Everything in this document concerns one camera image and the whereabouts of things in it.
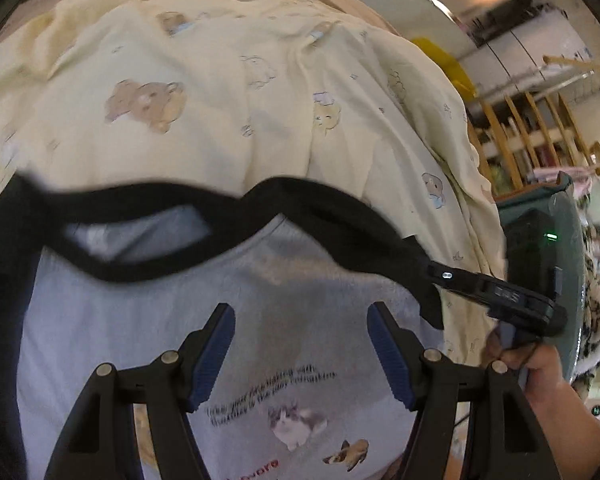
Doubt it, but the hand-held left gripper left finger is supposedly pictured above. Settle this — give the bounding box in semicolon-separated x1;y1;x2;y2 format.
45;303;236;480

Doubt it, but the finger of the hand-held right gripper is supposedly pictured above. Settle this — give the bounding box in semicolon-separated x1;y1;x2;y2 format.
422;257;481;301

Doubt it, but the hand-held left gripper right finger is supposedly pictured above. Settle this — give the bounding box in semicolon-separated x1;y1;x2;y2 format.
366;302;563;480

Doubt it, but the grey fleece garment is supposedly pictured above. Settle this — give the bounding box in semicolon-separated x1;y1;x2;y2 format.
0;175;446;480

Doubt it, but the person's right forearm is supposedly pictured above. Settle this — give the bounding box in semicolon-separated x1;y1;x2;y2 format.
525;385;600;480

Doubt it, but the person's right hand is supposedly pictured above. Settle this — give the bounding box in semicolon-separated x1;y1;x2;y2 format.
482;332;573;406

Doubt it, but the yellow bear-print duvet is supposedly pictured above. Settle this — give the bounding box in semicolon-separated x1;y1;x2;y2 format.
0;0;506;366

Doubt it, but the white cabinet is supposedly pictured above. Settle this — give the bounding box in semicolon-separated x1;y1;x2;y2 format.
460;0;593;96

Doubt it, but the teal padded bed frame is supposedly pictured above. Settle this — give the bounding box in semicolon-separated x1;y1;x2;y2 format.
497;172;588;391

